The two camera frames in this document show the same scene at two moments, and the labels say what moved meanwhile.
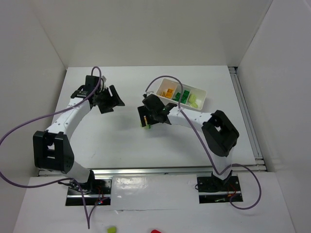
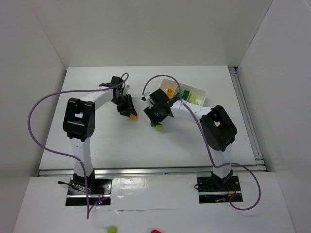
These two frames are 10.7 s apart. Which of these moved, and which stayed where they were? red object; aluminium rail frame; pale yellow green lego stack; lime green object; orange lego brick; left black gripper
Moved: pale yellow green lego stack; left black gripper
Stayed: red object; orange lego brick; lime green object; aluminium rail frame
